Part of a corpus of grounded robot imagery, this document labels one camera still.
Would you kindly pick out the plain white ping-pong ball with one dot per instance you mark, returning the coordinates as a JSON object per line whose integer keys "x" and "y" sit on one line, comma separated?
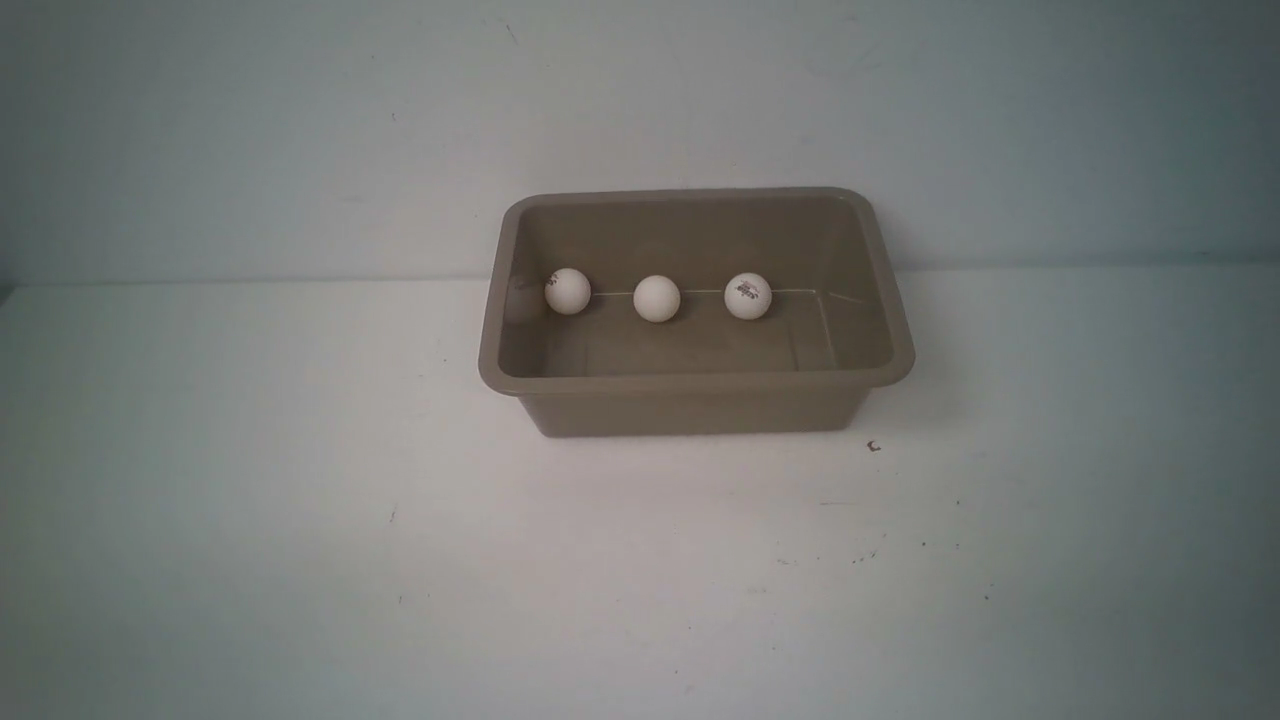
{"x": 656, "y": 299}

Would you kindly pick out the white ping-pong ball with logo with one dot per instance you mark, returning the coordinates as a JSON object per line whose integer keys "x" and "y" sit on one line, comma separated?
{"x": 748, "y": 296}

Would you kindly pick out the tan plastic storage bin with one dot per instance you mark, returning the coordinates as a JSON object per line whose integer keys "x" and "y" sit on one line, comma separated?
{"x": 836, "y": 330}

